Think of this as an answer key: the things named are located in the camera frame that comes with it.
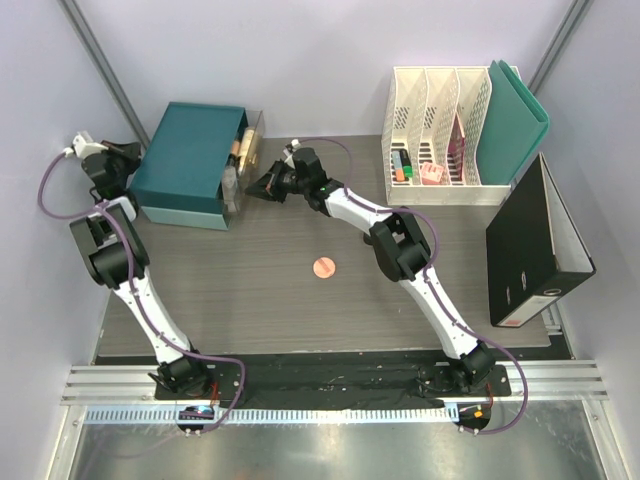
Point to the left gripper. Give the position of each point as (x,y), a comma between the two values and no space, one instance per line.
(131,153)

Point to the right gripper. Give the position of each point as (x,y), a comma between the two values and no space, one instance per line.
(267,186)

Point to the clear smoky drawer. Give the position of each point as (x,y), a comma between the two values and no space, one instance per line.
(255,119)

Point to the clear blue label bottle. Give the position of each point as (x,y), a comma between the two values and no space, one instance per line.
(229,185)

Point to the cream gold pump bottle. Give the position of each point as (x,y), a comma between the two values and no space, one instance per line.
(245,152)

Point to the teal drawer organizer box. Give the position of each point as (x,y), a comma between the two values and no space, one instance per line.
(179,180)

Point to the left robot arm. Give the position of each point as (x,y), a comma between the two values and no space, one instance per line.
(116,258)

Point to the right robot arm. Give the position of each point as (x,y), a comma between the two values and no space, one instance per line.
(401,250)

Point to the round pink compact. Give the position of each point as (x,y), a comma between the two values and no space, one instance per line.
(324,267)

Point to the highlighter markers pack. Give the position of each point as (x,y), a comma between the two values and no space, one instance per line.
(401,165)

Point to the white file organizer rack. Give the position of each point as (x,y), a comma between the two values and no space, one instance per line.
(422,103)

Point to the magenta booklet in rack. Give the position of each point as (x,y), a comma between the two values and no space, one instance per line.
(455,152)

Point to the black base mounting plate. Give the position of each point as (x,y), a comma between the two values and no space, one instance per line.
(364,375)

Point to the green plastic folder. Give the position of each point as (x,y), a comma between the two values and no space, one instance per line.
(514,126)

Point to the black lever arch binder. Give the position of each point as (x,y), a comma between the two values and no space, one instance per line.
(535,253)

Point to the white slotted cable duct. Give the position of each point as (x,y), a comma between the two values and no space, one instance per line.
(191,415)

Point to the aluminium rail frame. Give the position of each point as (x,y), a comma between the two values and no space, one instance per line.
(538,380)

